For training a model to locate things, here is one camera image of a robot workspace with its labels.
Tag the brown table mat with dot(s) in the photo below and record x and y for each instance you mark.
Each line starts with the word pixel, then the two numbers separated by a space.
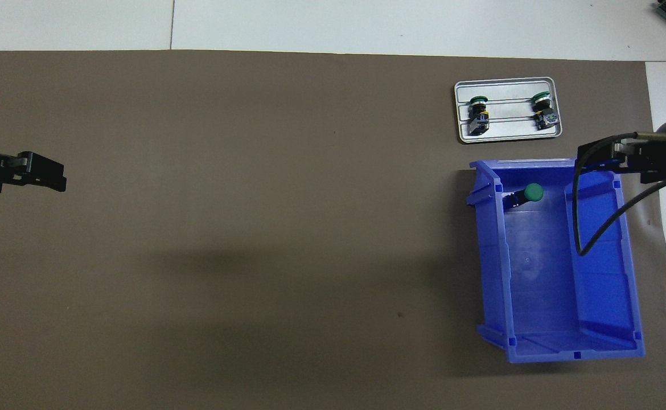
pixel 196 228

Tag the green push button switch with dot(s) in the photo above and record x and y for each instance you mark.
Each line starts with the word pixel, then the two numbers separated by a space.
pixel 543 105
pixel 532 193
pixel 479 108

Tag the grey metal tray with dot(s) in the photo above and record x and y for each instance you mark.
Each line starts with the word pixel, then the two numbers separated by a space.
pixel 509 128

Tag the blue plastic storage bin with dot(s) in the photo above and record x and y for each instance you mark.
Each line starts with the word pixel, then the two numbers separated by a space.
pixel 555 285

